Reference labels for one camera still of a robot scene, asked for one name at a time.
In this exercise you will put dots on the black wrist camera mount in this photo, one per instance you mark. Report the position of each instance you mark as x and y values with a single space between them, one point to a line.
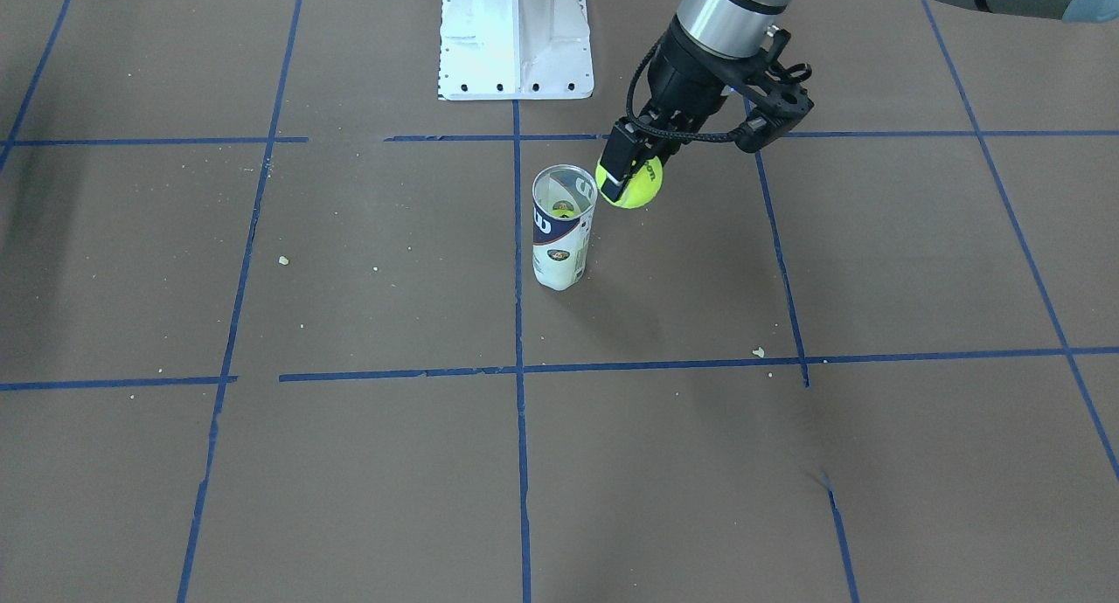
776 92

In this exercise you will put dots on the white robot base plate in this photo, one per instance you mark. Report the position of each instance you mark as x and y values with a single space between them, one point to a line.
499 50

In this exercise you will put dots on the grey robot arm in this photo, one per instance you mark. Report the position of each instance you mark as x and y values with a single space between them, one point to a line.
715 75

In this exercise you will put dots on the clear tennis ball can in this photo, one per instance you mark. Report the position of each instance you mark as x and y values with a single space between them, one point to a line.
560 246

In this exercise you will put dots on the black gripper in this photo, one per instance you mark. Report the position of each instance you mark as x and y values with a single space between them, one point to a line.
688 77

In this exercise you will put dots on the yellow Wilson tennis ball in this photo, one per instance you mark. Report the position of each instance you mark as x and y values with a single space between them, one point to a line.
641 188

